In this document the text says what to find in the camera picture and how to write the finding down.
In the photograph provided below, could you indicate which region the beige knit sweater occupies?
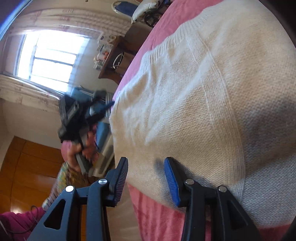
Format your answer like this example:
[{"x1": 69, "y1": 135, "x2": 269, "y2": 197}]
[{"x1": 108, "y1": 0, "x2": 296, "y2": 229}]

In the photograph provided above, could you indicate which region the pink bed blanket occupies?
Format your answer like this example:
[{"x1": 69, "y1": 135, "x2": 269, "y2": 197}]
[{"x1": 112, "y1": 0, "x2": 292, "y2": 241}]

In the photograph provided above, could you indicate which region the operator left hand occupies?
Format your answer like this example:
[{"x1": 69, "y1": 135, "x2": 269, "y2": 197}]
[{"x1": 67, "y1": 126, "x2": 98, "y2": 172}]

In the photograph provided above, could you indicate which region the bright window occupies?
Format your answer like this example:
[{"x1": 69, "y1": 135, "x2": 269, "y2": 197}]
[{"x1": 14, "y1": 30, "x2": 90, "y2": 93}]

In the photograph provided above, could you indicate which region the wooden side table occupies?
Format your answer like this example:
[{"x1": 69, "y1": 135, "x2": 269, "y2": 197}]
[{"x1": 94, "y1": 36, "x2": 138, "y2": 85}]

